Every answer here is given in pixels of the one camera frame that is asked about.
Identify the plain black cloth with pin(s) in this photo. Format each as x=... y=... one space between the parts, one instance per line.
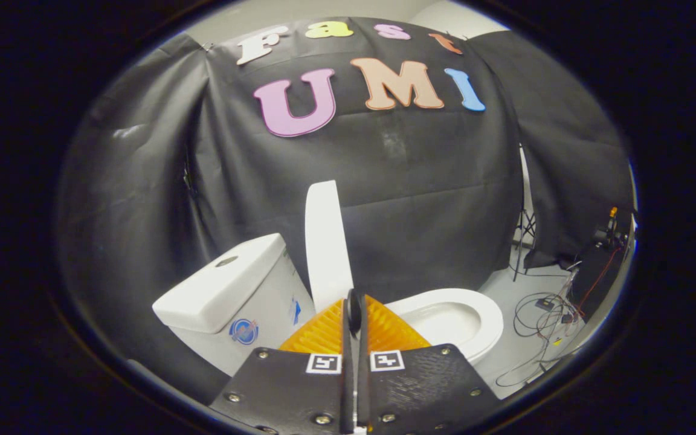
x=130 y=211
x=571 y=151

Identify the white toilet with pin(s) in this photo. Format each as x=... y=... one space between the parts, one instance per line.
x=221 y=290

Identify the small black adapter box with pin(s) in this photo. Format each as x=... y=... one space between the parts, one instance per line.
x=545 y=304

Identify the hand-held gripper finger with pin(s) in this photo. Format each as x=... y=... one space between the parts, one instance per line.
x=362 y=386
x=348 y=386

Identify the black backdrop cloth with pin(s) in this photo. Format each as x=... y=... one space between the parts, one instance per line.
x=414 y=199

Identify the white toilet seat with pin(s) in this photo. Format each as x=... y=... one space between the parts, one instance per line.
x=487 y=320

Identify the white toilet lid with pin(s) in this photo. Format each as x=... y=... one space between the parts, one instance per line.
x=327 y=241

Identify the black light stand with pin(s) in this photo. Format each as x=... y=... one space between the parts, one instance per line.
x=524 y=232

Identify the black orange gripper device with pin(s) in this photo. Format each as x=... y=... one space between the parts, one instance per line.
x=611 y=226

